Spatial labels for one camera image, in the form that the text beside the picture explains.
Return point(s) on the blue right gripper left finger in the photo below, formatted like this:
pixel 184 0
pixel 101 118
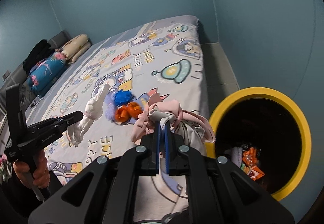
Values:
pixel 157 145

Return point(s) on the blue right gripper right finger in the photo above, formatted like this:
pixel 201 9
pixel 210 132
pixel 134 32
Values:
pixel 167 149

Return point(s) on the white pink plastic bag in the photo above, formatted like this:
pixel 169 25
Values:
pixel 194 128

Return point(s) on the blue plastic bag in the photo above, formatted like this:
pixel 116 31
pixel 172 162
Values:
pixel 122 98

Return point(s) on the white glove bundle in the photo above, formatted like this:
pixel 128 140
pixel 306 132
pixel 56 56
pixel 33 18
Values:
pixel 93 111

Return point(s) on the orange snack wrapper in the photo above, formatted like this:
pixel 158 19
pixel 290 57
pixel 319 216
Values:
pixel 250 164

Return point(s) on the purple foam fruit net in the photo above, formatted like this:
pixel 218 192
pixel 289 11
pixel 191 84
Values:
pixel 110 108

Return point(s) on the yellow rimmed trash bin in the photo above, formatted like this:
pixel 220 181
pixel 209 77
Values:
pixel 273 124

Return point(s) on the grey padded headboard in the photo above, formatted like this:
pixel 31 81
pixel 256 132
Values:
pixel 20 76

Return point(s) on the blue floral folded quilt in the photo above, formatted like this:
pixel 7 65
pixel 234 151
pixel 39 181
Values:
pixel 42 74

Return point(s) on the cartoon print bed sheet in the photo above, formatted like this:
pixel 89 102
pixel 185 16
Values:
pixel 162 57

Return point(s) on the black clothing pile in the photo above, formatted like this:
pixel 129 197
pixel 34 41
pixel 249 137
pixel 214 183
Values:
pixel 41 50

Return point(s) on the beige folded quilt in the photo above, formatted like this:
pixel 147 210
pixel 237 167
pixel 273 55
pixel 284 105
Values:
pixel 75 48

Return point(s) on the wall power outlet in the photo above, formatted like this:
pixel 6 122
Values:
pixel 6 74

